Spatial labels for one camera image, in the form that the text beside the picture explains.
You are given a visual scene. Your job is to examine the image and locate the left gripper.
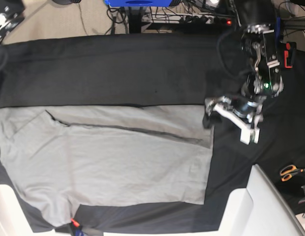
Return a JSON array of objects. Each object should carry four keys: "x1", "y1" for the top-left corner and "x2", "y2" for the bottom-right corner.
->
[{"x1": 203, "y1": 94, "x2": 266, "y2": 145}]

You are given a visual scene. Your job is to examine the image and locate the grey T-shirt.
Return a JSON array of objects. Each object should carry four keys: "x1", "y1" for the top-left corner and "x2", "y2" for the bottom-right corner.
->
[{"x1": 0, "y1": 105, "x2": 213, "y2": 227}]

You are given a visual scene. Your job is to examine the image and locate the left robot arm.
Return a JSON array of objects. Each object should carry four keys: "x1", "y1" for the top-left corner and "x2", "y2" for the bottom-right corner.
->
[{"x1": 204, "y1": 0, "x2": 284, "y2": 145}]

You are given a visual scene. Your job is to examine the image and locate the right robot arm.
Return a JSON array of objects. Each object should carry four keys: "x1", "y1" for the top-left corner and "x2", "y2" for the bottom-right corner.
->
[{"x1": 0, "y1": 0, "x2": 25, "y2": 44}]

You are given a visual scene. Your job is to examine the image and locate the red black clamp right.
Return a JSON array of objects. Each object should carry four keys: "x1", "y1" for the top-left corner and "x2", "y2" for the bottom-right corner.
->
[{"x1": 284, "y1": 42, "x2": 297, "y2": 69}]

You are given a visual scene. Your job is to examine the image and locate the black tablecloth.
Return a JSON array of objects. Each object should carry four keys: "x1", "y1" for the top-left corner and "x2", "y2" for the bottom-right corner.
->
[{"x1": 0, "y1": 34, "x2": 305, "y2": 234}]

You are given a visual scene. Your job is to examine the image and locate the white power strip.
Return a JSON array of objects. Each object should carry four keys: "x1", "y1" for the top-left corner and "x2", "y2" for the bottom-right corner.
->
[{"x1": 142, "y1": 13, "x2": 233, "y2": 26}]

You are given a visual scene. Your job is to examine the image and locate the black table leg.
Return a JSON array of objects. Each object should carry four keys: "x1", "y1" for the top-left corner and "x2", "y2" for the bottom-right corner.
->
[{"x1": 127, "y1": 7, "x2": 146, "y2": 34}]

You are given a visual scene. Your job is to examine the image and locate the blue bin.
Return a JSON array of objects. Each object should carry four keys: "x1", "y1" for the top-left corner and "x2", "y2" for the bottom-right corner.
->
[{"x1": 104, "y1": 0, "x2": 172, "y2": 7}]

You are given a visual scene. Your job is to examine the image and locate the red clamp bottom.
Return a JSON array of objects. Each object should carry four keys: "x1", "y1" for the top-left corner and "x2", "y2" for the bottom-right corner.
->
[{"x1": 67, "y1": 219, "x2": 85, "y2": 236}]

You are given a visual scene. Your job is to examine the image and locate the orange handled scissors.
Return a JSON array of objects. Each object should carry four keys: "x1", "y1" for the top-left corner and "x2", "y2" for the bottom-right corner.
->
[{"x1": 279, "y1": 165, "x2": 305, "y2": 182}]

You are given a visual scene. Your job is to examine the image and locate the white table frame right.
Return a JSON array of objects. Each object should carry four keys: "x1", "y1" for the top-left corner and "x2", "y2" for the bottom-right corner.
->
[{"x1": 218, "y1": 164, "x2": 305, "y2": 236}]

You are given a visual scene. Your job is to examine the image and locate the white table frame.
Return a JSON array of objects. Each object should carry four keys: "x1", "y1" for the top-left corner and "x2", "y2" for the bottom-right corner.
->
[
  {"x1": 0, "y1": 184, "x2": 34, "y2": 236},
  {"x1": 218, "y1": 164, "x2": 305, "y2": 236}
]

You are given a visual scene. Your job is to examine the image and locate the white table frame left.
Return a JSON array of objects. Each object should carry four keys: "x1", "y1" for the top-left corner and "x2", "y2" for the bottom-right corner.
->
[{"x1": 0, "y1": 184, "x2": 34, "y2": 236}]

